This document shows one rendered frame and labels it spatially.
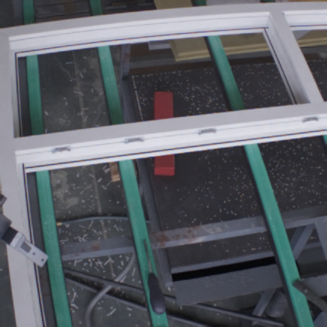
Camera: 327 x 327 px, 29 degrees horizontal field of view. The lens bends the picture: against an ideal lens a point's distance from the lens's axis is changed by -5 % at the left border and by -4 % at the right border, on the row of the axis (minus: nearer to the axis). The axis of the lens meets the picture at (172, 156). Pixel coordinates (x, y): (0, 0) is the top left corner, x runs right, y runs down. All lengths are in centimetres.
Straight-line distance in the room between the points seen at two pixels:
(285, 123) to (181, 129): 29
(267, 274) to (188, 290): 24
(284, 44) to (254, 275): 69
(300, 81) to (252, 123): 23
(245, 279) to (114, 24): 84
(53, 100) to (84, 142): 132
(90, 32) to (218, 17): 39
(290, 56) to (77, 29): 63
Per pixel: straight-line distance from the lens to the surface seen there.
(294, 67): 191
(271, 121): 176
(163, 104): 213
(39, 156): 168
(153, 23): 197
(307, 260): 198
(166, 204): 196
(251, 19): 206
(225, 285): 189
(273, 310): 209
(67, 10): 289
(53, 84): 303
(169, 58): 229
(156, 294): 149
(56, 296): 153
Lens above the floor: 227
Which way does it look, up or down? 55 degrees down
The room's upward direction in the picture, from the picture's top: 8 degrees clockwise
